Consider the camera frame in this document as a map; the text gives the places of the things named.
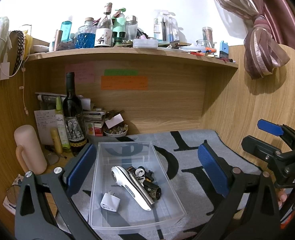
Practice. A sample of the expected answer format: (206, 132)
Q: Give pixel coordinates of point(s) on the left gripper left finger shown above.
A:
(77, 169)

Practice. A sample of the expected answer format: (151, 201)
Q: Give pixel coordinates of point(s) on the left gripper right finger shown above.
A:
(216, 168)

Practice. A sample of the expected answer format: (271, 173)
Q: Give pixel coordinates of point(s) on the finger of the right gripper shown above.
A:
(270, 127)

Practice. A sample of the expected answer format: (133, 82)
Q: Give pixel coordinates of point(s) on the white travel plug adapter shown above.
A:
(110, 202)

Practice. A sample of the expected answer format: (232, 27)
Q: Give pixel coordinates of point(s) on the white handheld massager device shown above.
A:
(122, 178)

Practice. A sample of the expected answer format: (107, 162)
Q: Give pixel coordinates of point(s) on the clear plastic storage bin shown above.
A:
(141, 159)

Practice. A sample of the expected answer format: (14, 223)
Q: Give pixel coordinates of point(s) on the silver metal lighter stick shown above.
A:
(141, 189)

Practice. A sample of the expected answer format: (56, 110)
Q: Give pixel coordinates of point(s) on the black round grinder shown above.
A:
(152, 189)

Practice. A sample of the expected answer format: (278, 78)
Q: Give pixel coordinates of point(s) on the eyeglasses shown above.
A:
(53, 158)

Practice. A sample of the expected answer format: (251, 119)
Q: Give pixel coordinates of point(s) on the yellow lip balm tube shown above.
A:
(56, 140)

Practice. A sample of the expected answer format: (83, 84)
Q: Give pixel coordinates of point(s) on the small round mirror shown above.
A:
(12, 194)

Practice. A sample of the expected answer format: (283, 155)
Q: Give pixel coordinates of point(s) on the stack of books and papers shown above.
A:
(94, 118)

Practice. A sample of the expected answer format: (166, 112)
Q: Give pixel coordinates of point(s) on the white handwritten paper note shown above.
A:
(45, 120)

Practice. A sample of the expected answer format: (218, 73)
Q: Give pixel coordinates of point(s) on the cartoon sticker card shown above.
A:
(10, 207)

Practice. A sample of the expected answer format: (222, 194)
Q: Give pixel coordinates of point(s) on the white bowl of stones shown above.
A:
(117, 131)

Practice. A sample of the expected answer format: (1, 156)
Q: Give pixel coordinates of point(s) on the dark wine bottle elephant label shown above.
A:
(73, 115)

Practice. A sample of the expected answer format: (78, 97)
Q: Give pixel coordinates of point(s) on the white card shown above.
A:
(117, 119)

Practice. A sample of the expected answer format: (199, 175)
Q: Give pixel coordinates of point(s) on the pink sticky note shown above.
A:
(84, 72)

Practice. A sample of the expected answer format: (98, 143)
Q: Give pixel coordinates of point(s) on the pink striped curtain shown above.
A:
(273, 24)

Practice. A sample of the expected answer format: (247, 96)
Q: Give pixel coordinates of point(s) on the orange sticky note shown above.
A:
(124, 83)

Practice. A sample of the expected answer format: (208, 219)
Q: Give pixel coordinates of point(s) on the green sticky note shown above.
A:
(120, 72)

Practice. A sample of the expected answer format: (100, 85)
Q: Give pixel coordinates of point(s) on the wooden shelf board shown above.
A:
(131, 54)

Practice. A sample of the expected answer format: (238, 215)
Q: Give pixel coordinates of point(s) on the blue glass bottle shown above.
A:
(86, 34)

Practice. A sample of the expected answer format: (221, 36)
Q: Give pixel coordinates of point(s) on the clear plastic lidded box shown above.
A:
(147, 43)

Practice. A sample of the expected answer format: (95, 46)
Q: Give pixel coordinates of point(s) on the white label glass bottle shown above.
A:
(103, 35)

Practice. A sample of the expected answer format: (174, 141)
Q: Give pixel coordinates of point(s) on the teal tall bottle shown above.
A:
(65, 28)

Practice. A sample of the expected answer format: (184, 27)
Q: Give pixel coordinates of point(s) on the mint green spray bottle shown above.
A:
(119, 28)

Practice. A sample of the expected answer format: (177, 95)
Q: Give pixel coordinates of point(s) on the pink mug with handle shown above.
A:
(28, 151)

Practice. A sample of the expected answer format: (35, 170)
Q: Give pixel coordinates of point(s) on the white charger with cable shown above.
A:
(6, 46)

